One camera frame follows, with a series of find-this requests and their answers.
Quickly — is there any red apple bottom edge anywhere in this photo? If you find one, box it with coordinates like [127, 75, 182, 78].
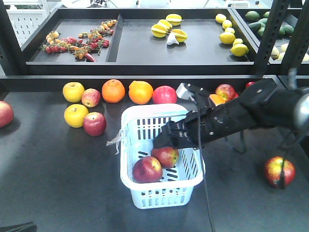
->
[151, 147, 179, 168]

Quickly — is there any yellow apple front left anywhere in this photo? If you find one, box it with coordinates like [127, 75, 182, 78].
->
[64, 104, 89, 128]

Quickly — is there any red bell pepper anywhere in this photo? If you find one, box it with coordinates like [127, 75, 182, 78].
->
[245, 81, 255, 88]

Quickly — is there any white garlic bulb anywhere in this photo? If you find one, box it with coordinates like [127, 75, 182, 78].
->
[167, 32, 179, 45]

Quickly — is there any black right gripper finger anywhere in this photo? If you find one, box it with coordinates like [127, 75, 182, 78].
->
[154, 137, 196, 149]
[153, 121, 185, 148]

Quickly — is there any cherry tomato vine pile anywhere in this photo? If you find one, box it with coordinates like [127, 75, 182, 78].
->
[40, 19, 118, 62]

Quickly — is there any red apple behind oranges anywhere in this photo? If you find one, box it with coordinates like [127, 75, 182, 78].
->
[215, 84, 236, 102]

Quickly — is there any dark red apple left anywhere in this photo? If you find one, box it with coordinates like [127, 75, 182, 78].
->
[83, 112, 107, 137]

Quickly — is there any black camera cable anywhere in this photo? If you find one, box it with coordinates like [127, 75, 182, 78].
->
[190, 91, 216, 232]

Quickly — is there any red apple far corner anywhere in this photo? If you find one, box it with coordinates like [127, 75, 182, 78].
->
[0, 101, 14, 128]

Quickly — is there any yellow apple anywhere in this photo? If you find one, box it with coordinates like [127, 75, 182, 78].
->
[64, 104, 89, 128]
[62, 82, 85, 103]

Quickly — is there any orange left of pair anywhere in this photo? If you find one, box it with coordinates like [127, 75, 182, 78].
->
[209, 94, 225, 106]

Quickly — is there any small red apple back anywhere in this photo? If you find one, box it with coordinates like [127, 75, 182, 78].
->
[81, 88, 101, 108]

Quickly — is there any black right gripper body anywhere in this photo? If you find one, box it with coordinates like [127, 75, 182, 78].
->
[173, 106, 242, 149]

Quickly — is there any big red apple back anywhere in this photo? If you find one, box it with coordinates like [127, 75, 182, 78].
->
[152, 86, 177, 104]

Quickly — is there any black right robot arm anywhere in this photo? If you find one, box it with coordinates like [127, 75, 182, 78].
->
[153, 79, 309, 149]

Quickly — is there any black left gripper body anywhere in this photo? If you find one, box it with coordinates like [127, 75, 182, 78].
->
[0, 222, 36, 232]

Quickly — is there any yellow apple back left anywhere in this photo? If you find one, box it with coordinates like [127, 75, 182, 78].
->
[62, 82, 85, 103]

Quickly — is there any black wooden display stand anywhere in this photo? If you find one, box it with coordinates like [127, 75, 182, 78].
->
[0, 8, 309, 232]

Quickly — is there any light blue plastic basket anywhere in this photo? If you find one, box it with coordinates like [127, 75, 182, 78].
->
[106, 103, 205, 209]

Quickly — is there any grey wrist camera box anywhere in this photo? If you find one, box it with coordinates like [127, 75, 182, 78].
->
[176, 83, 192, 100]

